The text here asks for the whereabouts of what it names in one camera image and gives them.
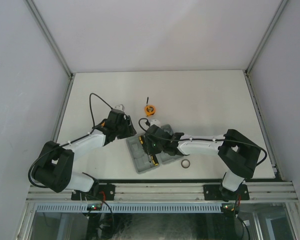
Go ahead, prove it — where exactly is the blue slotted cable duct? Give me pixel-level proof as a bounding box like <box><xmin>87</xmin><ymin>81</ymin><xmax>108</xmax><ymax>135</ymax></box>
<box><xmin>35</xmin><ymin>202</ymin><xmax>222</xmax><ymax>214</ymax></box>

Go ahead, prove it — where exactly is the grey plastic tool case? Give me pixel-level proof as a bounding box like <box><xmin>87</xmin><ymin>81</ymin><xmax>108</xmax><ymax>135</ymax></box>
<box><xmin>126</xmin><ymin>134</ymin><xmax>182</xmax><ymax>174</ymax></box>

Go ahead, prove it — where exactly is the left aluminium frame post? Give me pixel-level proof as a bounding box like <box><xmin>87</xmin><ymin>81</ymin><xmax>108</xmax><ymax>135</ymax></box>
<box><xmin>24</xmin><ymin>0</ymin><xmax>74</xmax><ymax>80</ymax></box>

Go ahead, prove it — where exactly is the right black camera cable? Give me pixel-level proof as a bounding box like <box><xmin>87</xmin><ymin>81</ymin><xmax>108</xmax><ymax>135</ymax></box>
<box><xmin>138</xmin><ymin>117</ymin><xmax>268</xmax><ymax>167</ymax></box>

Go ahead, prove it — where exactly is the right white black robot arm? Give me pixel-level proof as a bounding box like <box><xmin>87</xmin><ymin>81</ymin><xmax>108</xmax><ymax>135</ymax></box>
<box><xmin>144</xmin><ymin>124</ymin><xmax>268</xmax><ymax>202</ymax></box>

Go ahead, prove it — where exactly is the black yellow screwdriver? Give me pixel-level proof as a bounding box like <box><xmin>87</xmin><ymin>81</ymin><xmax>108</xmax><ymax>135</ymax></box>
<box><xmin>138</xmin><ymin>136</ymin><xmax>145</xmax><ymax>145</ymax></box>
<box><xmin>150</xmin><ymin>155</ymin><xmax>159</xmax><ymax>166</ymax></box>

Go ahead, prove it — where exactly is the orange tape measure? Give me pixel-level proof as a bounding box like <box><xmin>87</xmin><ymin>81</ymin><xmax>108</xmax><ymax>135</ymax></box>
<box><xmin>144</xmin><ymin>105</ymin><xmax>156</xmax><ymax>117</ymax></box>

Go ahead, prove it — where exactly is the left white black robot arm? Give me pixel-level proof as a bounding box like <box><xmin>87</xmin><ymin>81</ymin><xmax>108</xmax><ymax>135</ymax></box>
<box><xmin>27</xmin><ymin>109</ymin><xmax>137</xmax><ymax>200</ymax></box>

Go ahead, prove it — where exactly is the black camera cable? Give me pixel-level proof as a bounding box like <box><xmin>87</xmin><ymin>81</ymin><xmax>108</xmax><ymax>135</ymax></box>
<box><xmin>27</xmin><ymin>92</ymin><xmax>116</xmax><ymax>188</ymax></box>
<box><xmin>138</xmin><ymin>117</ymin><xmax>268</xmax><ymax>167</ymax></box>

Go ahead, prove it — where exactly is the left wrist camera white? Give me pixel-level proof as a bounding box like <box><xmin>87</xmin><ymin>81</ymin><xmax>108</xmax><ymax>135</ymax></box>
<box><xmin>114</xmin><ymin>104</ymin><xmax>125</xmax><ymax>112</ymax></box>

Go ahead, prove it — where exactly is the aluminium frame post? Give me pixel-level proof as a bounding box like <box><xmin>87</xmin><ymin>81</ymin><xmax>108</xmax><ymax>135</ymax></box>
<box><xmin>24</xmin><ymin>0</ymin><xmax>74</xmax><ymax>80</ymax></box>
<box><xmin>244</xmin><ymin>0</ymin><xmax>290</xmax><ymax>75</ymax></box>

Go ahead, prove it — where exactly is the left black camera cable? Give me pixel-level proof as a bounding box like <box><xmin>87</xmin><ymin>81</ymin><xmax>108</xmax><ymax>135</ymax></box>
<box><xmin>27</xmin><ymin>92</ymin><xmax>116</xmax><ymax>188</ymax></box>

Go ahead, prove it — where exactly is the aluminium front rail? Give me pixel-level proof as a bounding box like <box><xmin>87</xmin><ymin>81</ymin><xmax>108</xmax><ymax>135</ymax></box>
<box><xmin>26</xmin><ymin>181</ymin><xmax>298</xmax><ymax>203</ymax></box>

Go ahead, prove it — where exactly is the black tape roll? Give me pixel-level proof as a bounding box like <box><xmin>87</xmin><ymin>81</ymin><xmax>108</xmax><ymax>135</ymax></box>
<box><xmin>181</xmin><ymin>159</ymin><xmax>191</xmax><ymax>169</ymax></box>

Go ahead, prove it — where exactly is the right aluminium frame post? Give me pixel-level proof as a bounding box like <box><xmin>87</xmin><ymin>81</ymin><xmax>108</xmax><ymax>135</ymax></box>
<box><xmin>244</xmin><ymin>0</ymin><xmax>290</xmax><ymax>75</ymax></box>

